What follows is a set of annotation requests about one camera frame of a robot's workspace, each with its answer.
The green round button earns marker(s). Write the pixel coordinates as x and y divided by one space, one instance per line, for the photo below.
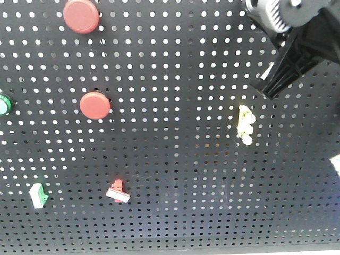
5 104

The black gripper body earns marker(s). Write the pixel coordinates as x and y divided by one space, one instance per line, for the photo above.
317 20

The red white toggle switch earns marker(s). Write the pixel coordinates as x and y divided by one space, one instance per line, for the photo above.
115 191

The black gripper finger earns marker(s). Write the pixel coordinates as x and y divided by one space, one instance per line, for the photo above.
292 62

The red round button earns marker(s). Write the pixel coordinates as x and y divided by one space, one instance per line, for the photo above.
94 105
81 16

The lower red round button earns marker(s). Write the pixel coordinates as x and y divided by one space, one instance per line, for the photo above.
94 105

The black perforated pegboard panel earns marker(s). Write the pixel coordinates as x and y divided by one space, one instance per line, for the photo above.
175 74

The yellow lever switch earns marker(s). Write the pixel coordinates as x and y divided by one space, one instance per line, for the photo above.
244 126

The upper red round button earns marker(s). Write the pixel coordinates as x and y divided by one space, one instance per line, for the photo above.
81 16

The green white toggle switch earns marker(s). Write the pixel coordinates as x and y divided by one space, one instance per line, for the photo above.
38 196

